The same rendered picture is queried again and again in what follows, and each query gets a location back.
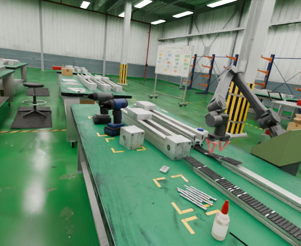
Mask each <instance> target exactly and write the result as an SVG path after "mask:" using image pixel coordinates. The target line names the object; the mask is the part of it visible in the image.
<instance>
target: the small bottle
mask: <svg viewBox="0 0 301 246"><path fill-rule="evenodd" d="M228 210H229V201H228V200H226V201H225V203H224V204H223V206H222V208H221V211H220V212H218V213H217V214H216V216H215V219H214V223H213V227H212V231H211V235H212V237H213V238H214V239H216V240H217V241H223V240H224V239H225V236H226V233H227V229H228V226H229V222H230V219H229V216H228Z"/></svg>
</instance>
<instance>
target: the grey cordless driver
mask: <svg viewBox="0 0 301 246"><path fill-rule="evenodd" d="M84 97H88V98H89V99H92V100H94V101H96V100H97V101H99V102H98V104H99V106H100V105H102V104H103V103H105V102H106V101H107V100H113V99H114V94H113V93H105V92H98V93H97V92H93V93H91V94H88V96H84ZM108 111H109V110H108V109H106V108H103V107H102V106H101V107H100V113H96V114H95V115H93V123H94V124H108V123H111V117H110V115H109V113H108Z"/></svg>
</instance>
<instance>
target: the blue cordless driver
mask: <svg viewBox="0 0 301 246"><path fill-rule="evenodd" d="M101 106H102V107H103V108H106V109H108V110H112V115H113V121H114V122H113V123H108V124H107V126H105V127H104V133H105V134H106V135H108V136H110V137H114V136H118V135H120V128H121V127H125V126H124V124H123V123H122V122H121V120H122V111H121V109H122V108H126V107H127V106H128V101H127V99H113V100H107V101H106V102H105V103H103V104H102V105H100V107H101Z"/></svg>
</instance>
